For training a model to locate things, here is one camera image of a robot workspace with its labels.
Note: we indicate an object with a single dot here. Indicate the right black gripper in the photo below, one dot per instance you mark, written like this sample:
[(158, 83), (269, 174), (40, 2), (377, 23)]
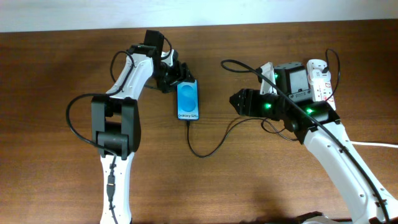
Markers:
[(249, 98)]

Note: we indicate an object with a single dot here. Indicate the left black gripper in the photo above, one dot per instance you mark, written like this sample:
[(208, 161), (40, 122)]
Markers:
[(182, 73)]

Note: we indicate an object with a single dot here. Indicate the blue screen smartphone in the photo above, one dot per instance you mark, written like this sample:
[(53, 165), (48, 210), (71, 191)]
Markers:
[(187, 101)]

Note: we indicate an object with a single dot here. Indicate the white power strip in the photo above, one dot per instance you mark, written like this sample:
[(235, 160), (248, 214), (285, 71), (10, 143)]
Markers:
[(321, 91)]

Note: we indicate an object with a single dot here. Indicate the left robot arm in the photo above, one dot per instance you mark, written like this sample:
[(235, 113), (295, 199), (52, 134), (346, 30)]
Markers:
[(115, 123)]

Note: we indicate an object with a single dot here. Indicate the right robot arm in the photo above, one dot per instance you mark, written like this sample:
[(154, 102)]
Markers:
[(302, 97)]

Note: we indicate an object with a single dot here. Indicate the white charger plug adapter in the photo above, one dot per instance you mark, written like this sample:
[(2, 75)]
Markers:
[(317, 75)]

